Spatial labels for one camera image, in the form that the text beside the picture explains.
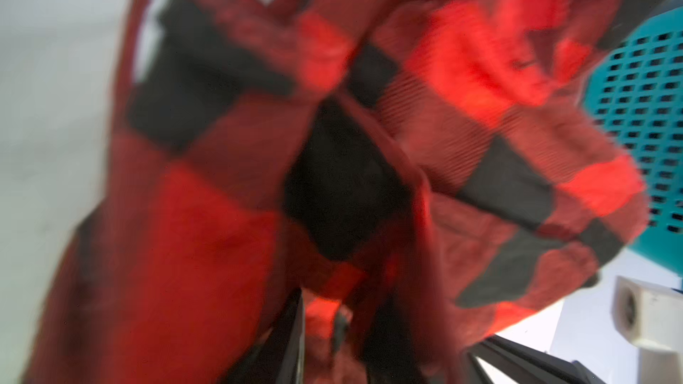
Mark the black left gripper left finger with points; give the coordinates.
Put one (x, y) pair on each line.
(280, 357)

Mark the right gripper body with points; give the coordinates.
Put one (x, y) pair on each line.
(649, 317)

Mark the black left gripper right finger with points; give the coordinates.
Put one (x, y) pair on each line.
(387, 352)

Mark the red black plaid shirt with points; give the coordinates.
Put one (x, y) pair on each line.
(429, 151)

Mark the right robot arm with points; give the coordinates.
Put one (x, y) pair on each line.
(518, 362)

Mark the teal plastic basket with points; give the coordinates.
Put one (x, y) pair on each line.
(635, 96)

